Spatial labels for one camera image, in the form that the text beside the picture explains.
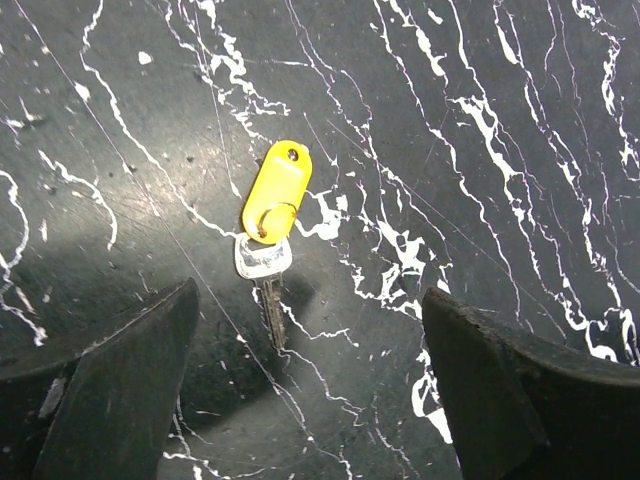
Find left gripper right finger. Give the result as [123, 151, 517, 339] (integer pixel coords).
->
[422, 287, 639, 479]

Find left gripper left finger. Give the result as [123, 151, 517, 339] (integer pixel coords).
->
[1, 278, 199, 479]

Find key with yellow tag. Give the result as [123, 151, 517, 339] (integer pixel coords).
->
[234, 140, 312, 350]

